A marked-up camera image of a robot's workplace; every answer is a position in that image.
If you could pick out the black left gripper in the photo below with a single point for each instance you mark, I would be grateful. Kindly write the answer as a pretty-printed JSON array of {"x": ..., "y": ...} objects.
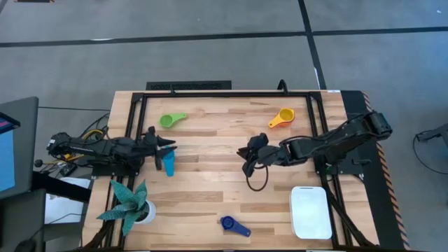
[{"x": 148, "y": 150}]

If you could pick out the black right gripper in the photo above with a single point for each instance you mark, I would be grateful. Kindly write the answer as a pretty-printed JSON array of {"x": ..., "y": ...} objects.
[{"x": 271, "y": 155}]

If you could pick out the teal measuring cup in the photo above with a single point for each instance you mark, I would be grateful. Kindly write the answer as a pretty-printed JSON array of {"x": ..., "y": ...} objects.
[{"x": 169, "y": 166}]

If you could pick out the indigo measuring cup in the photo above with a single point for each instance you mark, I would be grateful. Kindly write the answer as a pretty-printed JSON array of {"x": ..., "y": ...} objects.
[{"x": 241, "y": 229}]

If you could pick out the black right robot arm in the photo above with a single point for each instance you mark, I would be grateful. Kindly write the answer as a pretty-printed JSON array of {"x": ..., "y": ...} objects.
[{"x": 332, "y": 140}]

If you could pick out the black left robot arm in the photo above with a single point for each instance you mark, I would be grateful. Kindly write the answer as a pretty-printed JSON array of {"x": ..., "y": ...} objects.
[{"x": 91, "y": 148}]

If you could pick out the green measuring cup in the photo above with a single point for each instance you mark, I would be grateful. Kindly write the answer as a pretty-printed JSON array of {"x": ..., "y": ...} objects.
[{"x": 166, "y": 121}]

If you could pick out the orange measuring cup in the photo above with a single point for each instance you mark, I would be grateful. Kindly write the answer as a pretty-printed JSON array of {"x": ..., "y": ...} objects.
[{"x": 287, "y": 124}]

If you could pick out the yellow measuring cup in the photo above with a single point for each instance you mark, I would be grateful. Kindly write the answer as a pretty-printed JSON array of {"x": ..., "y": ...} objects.
[{"x": 286, "y": 115}]

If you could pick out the artificial plant in white pot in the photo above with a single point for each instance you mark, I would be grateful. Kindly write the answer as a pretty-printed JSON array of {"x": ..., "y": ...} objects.
[{"x": 129, "y": 204}]

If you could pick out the black floor vent grille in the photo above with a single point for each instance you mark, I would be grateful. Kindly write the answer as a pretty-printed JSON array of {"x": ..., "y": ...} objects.
[{"x": 189, "y": 85}]

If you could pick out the black round knob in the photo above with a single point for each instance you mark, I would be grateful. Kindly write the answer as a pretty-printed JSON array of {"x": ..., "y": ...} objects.
[{"x": 38, "y": 163}]

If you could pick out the black mat with hazard stripe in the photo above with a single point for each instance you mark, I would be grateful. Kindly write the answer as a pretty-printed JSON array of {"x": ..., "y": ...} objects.
[{"x": 371, "y": 196}]

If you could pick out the laptop with blue screen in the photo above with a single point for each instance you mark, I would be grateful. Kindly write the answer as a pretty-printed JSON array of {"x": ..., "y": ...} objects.
[{"x": 7, "y": 157}]

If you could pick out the black floor stand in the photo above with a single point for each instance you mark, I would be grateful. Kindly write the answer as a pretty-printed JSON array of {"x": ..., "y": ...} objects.
[{"x": 434, "y": 134}]

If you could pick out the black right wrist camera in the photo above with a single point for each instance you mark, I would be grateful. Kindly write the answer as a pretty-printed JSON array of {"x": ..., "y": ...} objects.
[{"x": 258, "y": 141}]

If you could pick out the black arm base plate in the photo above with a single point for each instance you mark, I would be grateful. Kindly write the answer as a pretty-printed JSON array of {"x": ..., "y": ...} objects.
[
  {"x": 112, "y": 171},
  {"x": 344, "y": 166}
]

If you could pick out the black table frame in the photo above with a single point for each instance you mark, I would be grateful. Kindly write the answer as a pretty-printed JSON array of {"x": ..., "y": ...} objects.
[{"x": 227, "y": 94}]

